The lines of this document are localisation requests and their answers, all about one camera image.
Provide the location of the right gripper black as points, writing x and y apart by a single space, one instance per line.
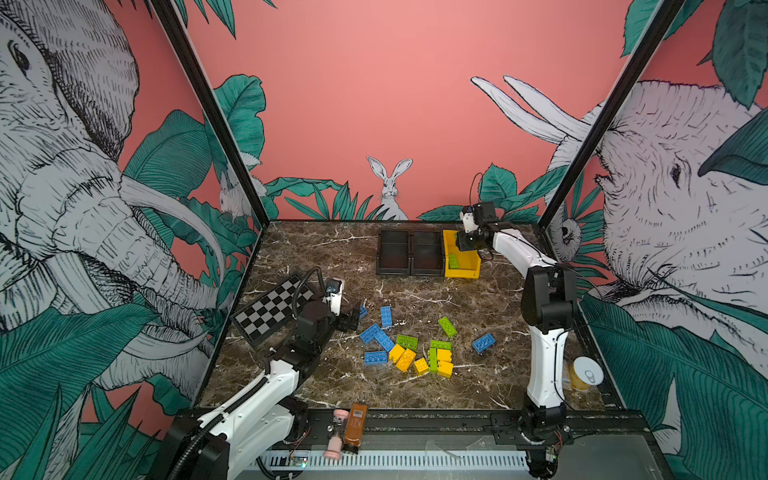
464 244

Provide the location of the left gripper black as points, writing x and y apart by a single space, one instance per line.
344 323

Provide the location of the yellow storage bin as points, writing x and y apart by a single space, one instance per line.
470 261

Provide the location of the black bin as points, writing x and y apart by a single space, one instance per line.
427 254
393 253

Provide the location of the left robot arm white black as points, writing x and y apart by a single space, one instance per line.
222 442

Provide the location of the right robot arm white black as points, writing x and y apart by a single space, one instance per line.
548 306

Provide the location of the blue lego brick angled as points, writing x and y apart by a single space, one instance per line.
370 334

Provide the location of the blue lego brick diagonal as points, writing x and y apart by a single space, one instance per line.
384 341

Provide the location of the blue lego brick front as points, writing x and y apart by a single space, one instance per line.
376 358

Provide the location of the yellow lego brick small left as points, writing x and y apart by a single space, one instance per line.
396 353

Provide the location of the yellow lego brick small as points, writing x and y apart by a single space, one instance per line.
420 366
396 353

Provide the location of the yellow lego brick long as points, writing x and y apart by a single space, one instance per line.
405 360

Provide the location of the checkerboard calibration board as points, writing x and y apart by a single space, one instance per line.
268 314

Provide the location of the yellow lego brick small front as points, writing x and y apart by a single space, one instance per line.
420 366

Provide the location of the green lego brick flat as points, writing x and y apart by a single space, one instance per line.
441 345

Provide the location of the white vent strip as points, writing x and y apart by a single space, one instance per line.
382 460

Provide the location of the white lid yellow can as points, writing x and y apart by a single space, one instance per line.
585 373

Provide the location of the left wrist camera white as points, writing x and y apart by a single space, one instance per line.
334 294

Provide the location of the brown bottle on rail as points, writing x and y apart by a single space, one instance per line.
355 428

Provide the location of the pink bottle on rail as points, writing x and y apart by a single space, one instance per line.
336 430

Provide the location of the black front rail frame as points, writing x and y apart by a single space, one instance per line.
590 445

